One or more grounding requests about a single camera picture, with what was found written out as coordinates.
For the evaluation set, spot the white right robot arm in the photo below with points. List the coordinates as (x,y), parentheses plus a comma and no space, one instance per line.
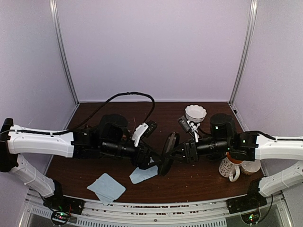
(246,146)

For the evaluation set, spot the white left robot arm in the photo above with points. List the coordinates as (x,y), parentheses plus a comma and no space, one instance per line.
(110,138)

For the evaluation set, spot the aluminium corner post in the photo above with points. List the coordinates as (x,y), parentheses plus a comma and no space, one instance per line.
(245,51)
(62,52)

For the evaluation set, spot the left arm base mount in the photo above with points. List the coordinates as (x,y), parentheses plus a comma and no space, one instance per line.
(62,207)

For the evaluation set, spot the aluminium front frame rail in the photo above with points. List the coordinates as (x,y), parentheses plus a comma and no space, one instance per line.
(213,213)

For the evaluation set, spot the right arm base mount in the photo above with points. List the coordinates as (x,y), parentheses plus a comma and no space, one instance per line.
(249,205)

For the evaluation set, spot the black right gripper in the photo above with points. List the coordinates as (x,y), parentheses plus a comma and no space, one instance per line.
(190,151)

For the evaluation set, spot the white scalloped ceramic dish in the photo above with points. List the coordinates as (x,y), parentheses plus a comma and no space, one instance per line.
(195,113)

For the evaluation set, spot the light blue cloth right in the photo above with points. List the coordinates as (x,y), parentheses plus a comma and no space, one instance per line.
(140,175)

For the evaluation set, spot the aluminium left corner post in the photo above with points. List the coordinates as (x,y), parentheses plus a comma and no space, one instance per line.
(62,52)

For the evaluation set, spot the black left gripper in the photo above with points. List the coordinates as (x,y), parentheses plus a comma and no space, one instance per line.
(143,163)

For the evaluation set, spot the light blue cloth left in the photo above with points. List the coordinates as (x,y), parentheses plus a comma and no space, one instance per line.
(107,189)

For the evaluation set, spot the aluminium right corner post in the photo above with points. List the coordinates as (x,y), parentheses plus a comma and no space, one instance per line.
(245,51)

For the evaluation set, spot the black glasses case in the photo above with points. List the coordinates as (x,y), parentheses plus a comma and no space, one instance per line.
(166,158)

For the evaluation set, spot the white cream bowl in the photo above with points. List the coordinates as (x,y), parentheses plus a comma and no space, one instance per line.
(250,167)

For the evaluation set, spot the white patterned mug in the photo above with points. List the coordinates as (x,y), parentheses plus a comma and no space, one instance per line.
(230,169)

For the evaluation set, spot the light blue cloth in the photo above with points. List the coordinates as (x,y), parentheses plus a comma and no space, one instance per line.
(107,189)
(140,175)

